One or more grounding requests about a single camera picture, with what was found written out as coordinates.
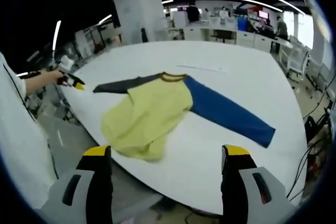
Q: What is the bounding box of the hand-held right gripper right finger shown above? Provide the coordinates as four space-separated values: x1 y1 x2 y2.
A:
220 144 293 224

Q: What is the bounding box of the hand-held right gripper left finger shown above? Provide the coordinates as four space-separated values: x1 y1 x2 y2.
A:
39 145 113 224

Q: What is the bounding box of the yellow garment with coloured sleeves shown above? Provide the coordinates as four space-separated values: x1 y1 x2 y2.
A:
93 71 276 162

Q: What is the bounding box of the person's left hand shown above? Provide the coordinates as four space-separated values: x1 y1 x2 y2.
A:
38 70 67 88

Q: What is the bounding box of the person in white clothing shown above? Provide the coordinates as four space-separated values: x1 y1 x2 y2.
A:
0 50 58 209

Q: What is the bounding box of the white square pillar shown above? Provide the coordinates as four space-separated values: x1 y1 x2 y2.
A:
112 0 169 45

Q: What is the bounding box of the black box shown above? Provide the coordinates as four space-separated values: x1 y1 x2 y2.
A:
304 115 320 141

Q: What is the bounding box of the white table socket panel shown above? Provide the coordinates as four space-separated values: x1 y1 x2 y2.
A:
176 62 228 73

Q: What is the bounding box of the white mesh chair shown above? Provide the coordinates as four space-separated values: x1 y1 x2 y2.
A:
278 42 310 83

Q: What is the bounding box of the white cabinet row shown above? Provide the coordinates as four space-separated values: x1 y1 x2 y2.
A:
167 24 279 51

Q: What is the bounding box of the black office chair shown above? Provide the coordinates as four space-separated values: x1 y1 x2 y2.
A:
214 29 233 43

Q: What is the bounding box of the blue bin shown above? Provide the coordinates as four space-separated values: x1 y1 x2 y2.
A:
237 17 249 31

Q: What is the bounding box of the black cable bundle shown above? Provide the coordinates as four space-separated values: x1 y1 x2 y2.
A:
286 119 336 201

